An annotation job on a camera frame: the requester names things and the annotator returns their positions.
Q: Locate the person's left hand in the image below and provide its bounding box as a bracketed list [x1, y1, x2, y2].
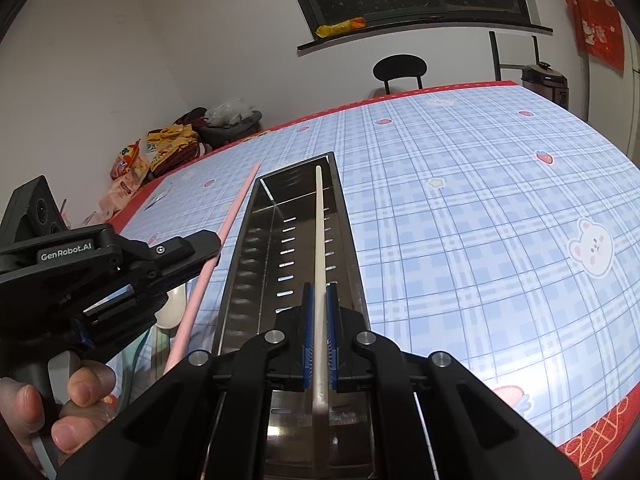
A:
[0, 360, 119, 472]

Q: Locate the black round-back chair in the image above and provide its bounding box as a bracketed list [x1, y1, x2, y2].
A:
[372, 55, 428, 96]

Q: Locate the pink chopstick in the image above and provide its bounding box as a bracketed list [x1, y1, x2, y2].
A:
[162, 161, 262, 376]

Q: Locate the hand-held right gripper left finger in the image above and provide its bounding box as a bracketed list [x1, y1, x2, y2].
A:
[55, 282, 315, 480]

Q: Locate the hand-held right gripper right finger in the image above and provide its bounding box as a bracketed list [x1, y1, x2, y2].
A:
[326, 282, 583, 480]

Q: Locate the white plastic bag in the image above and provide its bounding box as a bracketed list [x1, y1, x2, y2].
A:
[205, 100, 253, 126]

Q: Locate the pale plastic packet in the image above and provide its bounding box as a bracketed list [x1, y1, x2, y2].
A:
[97, 180, 148, 218]

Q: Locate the yellow orange packet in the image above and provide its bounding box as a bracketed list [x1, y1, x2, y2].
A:
[315, 17, 367, 38]

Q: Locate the blue plaid tablecloth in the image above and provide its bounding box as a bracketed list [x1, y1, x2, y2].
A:
[75, 79, 640, 480]

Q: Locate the white chopstick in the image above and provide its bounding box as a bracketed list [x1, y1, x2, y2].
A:
[310, 165, 333, 480]

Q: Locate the black pressure cooker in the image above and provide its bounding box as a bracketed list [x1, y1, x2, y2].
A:
[520, 61, 571, 108]

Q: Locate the red hanging cloth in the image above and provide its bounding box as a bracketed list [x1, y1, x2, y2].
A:
[565, 0, 626, 72]

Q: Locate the stainless steel utensil tray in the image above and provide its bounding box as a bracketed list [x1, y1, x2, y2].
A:
[210, 151, 381, 480]

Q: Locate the yellow snack bag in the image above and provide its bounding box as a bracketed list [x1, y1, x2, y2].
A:
[145, 124, 201, 178]

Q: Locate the white spoon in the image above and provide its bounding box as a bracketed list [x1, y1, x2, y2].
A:
[154, 285, 188, 331]

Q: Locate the black frame chair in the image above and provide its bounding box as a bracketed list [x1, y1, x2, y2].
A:
[488, 31, 541, 82]

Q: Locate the orange snack bag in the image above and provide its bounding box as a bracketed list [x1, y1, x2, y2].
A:
[110, 140, 151, 196]

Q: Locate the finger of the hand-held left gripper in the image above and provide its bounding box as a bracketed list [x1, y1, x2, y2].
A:
[70, 280, 171, 357]
[119, 229, 222, 286]

